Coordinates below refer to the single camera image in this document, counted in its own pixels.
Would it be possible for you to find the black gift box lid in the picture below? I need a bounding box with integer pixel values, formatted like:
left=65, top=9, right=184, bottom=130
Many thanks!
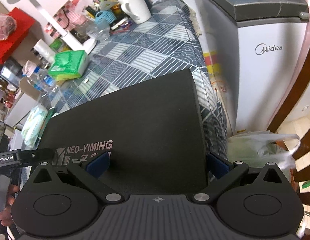
left=39, top=69, right=208, bottom=195

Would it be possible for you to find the person's left hand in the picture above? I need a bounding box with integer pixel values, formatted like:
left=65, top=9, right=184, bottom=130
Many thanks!
left=0, top=184, right=20, bottom=228

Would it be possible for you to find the white plastic bag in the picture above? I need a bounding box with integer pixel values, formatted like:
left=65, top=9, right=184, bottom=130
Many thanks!
left=227, top=131, right=301, bottom=171

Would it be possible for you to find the white tissue wipes pack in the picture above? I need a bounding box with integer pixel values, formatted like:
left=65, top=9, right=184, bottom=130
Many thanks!
left=21, top=105, right=48, bottom=147

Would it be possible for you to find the green passport booklet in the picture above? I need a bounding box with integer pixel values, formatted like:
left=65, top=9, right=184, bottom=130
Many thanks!
left=38, top=107, right=56, bottom=139

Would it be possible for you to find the clear water bottle blue label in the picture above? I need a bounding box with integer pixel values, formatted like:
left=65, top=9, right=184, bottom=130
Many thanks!
left=26, top=66, right=58, bottom=95

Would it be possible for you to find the brown wooden chair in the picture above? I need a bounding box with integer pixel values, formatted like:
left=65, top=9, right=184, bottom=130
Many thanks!
left=269, top=63, right=310, bottom=193

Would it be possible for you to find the green tissue pack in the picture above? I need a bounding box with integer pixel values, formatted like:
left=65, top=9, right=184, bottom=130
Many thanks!
left=48, top=50, right=90, bottom=81

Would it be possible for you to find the blue patterned tablecloth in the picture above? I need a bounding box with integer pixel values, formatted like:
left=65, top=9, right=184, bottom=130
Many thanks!
left=44, top=0, right=227, bottom=157

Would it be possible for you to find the grey Midea mini fridge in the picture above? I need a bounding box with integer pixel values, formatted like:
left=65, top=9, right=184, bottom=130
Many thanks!
left=195, top=0, right=309, bottom=134

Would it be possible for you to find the red shopping bag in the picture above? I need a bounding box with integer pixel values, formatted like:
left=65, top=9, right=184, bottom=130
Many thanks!
left=0, top=7, right=35, bottom=64

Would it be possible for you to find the small blue pen basket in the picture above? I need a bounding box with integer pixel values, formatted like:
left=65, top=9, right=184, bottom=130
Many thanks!
left=95, top=9, right=117, bottom=24

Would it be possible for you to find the pink checkered box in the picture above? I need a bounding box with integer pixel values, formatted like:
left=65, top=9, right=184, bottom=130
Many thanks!
left=53, top=0, right=88, bottom=31

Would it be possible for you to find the white ceramic mug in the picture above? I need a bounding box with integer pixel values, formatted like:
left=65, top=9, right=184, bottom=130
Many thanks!
left=118, top=0, right=152, bottom=24

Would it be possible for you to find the white desk lamp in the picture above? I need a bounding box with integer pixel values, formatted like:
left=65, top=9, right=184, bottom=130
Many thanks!
left=7, top=0, right=97, bottom=54

